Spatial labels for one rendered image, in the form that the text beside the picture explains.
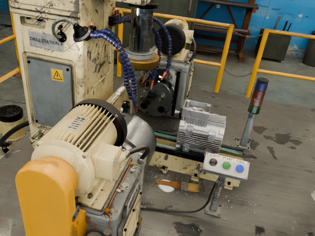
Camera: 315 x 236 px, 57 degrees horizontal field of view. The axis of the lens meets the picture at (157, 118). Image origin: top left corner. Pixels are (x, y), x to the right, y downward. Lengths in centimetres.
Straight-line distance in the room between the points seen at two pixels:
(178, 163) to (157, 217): 30
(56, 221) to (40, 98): 77
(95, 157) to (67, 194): 12
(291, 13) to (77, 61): 560
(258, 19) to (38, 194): 600
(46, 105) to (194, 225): 82
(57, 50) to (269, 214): 113
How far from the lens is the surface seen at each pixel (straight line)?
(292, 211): 149
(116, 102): 132
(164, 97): 155
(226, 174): 115
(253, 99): 162
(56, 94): 134
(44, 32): 126
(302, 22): 658
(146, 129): 115
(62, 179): 64
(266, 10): 639
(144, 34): 124
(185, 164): 143
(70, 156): 69
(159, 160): 145
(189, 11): 437
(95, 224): 81
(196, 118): 131
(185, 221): 127
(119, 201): 82
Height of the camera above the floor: 176
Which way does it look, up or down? 31 degrees down
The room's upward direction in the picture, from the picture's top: 7 degrees clockwise
